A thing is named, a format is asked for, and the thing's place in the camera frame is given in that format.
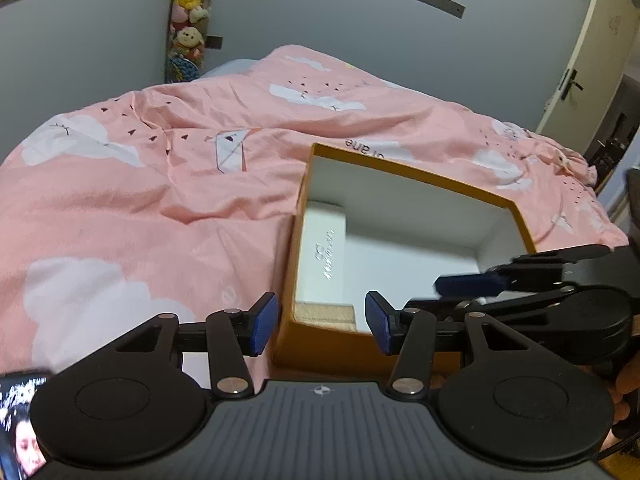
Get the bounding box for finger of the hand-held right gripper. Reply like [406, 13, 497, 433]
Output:
[404, 284, 583, 322]
[434, 245, 613, 298]

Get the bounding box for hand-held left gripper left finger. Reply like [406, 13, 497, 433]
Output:
[107, 291, 279, 398]

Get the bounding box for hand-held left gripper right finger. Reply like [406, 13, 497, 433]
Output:
[365, 290, 543, 397]

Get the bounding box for orange cardboard box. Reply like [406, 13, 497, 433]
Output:
[270, 142, 538, 383]

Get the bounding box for dark printed picture box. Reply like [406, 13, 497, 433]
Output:
[0, 370, 54, 480]

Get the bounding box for person's right hand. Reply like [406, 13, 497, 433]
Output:
[602, 357, 640, 453]

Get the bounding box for white flat box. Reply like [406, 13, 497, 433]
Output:
[294, 200, 347, 307]

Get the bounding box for dark furniture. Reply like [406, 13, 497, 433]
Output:
[585, 110, 635, 196]

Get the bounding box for pink cloud print duvet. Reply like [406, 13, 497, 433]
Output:
[0, 44, 631, 391]

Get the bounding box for light blue pillow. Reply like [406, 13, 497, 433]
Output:
[199, 58, 262, 81]

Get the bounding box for cream door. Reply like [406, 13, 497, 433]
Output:
[536, 0, 640, 147]

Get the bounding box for hanging column of plush toys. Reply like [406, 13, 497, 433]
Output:
[166, 0, 219, 84]

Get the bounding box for black door handle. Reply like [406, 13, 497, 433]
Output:
[557, 67, 584, 102]

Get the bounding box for grey wall strip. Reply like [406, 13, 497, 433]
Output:
[402, 0, 466, 20]

